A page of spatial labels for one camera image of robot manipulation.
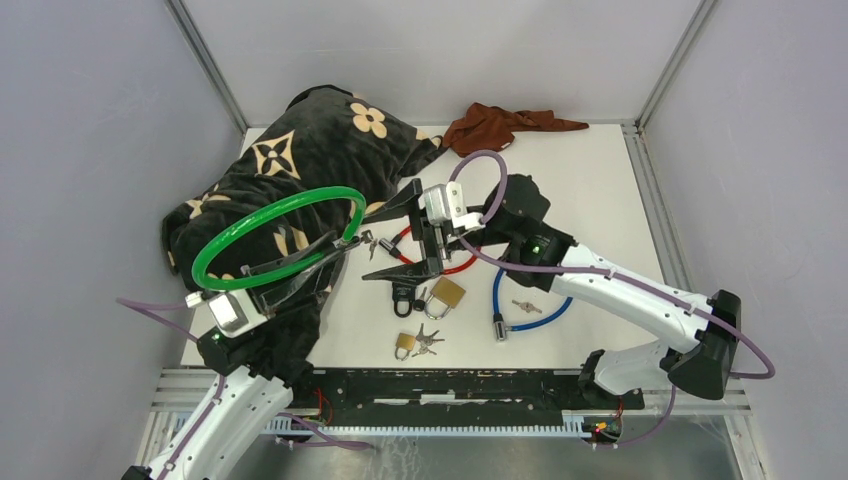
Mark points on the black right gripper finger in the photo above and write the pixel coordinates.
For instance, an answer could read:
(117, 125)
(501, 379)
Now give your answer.
(416, 273)
(402, 204)

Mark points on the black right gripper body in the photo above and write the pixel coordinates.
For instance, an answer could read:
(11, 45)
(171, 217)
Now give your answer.
(435, 237)

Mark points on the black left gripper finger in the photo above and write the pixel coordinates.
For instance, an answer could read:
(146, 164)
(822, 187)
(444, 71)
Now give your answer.
(318, 278)
(292, 264)

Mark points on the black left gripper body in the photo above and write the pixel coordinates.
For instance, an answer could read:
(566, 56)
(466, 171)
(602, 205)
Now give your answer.
(257, 292)

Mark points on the black padlock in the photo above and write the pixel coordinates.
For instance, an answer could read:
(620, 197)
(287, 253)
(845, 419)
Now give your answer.
(403, 298)

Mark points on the red cable lock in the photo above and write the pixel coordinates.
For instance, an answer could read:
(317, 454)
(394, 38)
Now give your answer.
(391, 247)

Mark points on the green cable lock keys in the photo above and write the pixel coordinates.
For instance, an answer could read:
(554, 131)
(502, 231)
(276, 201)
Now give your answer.
(372, 243)

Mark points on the small brass padlock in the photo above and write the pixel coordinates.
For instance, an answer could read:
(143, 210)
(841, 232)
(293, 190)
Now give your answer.
(404, 346)

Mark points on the blue cable lock keys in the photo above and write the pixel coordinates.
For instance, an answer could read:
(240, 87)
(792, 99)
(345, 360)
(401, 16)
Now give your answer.
(527, 307)

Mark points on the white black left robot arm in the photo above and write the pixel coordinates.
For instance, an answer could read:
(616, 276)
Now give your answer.
(258, 348)

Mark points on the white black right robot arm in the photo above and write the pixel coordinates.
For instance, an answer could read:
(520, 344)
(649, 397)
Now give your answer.
(696, 336)

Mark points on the small padlock keys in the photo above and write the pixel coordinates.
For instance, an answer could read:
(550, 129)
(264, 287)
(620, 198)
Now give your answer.
(426, 341)

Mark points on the black floral patterned blanket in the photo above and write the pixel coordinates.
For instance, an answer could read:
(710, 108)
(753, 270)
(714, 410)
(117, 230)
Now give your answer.
(326, 137)

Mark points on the brown crumpled cloth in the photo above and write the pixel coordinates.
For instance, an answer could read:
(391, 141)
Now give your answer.
(493, 128)

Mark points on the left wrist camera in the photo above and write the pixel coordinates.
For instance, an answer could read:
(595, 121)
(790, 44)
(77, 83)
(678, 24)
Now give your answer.
(235, 313)

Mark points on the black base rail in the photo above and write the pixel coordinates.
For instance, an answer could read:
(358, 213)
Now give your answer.
(452, 398)

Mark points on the white slotted cable duct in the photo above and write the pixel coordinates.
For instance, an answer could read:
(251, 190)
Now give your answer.
(430, 429)

